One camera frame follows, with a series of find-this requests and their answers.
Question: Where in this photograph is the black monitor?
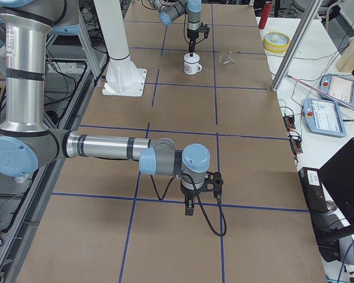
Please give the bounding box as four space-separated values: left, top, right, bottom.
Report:
319 137 354 218

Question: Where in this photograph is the far blue teach pendant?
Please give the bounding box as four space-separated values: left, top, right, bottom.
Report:
320 74 354 106

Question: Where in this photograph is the black looping cable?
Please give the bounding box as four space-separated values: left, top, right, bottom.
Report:
149 173 227 236

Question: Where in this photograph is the white pedestal column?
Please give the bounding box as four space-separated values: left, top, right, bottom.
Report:
94 0 147 97

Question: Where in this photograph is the black computer box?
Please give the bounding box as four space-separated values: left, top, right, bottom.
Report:
298 167 328 213

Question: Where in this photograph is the clear glass funnel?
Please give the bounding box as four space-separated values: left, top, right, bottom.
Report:
219 50 235 65

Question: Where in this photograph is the white enamel mug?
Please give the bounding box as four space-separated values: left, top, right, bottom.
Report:
183 61 202 75

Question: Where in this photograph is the yellow tape roll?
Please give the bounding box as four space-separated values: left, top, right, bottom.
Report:
263 31 291 54

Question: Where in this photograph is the aluminium frame post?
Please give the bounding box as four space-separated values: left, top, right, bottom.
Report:
271 0 322 91

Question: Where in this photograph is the orange connector block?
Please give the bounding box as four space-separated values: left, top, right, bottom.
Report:
283 115 296 130
289 136 303 154

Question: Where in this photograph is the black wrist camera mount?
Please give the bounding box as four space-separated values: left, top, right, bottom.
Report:
200 172 224 200

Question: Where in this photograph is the near blue teach pendant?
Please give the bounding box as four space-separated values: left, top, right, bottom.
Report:
303 98 346 137

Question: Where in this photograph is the red cylinder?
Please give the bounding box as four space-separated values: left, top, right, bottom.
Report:
258 1 273 29

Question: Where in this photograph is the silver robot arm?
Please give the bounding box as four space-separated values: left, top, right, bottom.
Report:
149 0 209 57
0 1 210 215

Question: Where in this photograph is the blue teach pendant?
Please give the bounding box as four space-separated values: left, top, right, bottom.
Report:
320 74 354 106
303 98 346 137

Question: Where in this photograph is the white mug lid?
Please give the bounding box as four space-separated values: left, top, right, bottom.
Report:
183 53 200 64

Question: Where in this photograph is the wooden beam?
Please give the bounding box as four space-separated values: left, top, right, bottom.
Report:
336 38 354 73

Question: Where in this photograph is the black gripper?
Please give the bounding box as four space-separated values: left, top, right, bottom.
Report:
186 28 199 56
180 185 199 216

